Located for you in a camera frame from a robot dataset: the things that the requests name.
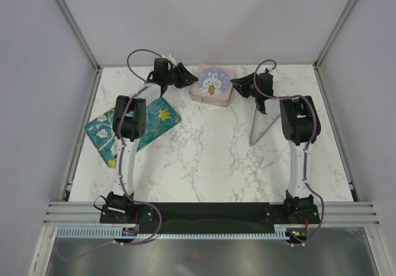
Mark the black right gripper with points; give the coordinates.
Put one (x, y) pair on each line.
(241, 84)

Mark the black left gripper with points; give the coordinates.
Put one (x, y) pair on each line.
(186, 78)

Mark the square tin lid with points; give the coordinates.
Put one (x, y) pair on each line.
(213, 80)

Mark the metal tongs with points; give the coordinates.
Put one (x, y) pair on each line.
(260, 124)

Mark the pink chocolate tin box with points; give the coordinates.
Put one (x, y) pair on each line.
(222, 100)

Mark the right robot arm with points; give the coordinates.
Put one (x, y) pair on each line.
(300, 127)

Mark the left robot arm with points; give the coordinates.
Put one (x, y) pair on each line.
(129, 125)

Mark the teal floral tray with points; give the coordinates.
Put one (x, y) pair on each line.
(160, 118)

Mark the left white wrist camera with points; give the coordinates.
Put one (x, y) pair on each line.
(171, 59)

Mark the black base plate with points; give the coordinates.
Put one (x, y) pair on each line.
(207, 217)

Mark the slotted cable duct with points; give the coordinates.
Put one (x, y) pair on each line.
(119, 233)

